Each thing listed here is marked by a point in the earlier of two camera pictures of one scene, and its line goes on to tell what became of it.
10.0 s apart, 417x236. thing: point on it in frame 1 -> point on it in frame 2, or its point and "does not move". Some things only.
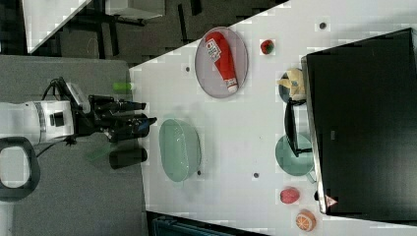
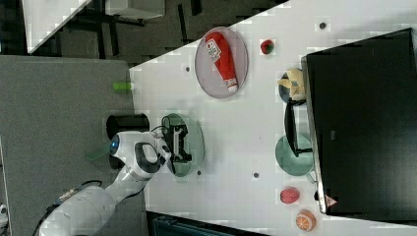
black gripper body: (105, 115) -> (174, 138)
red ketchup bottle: (220, 53) does not move
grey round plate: (207, 70) does not move
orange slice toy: (306, 220) does not move
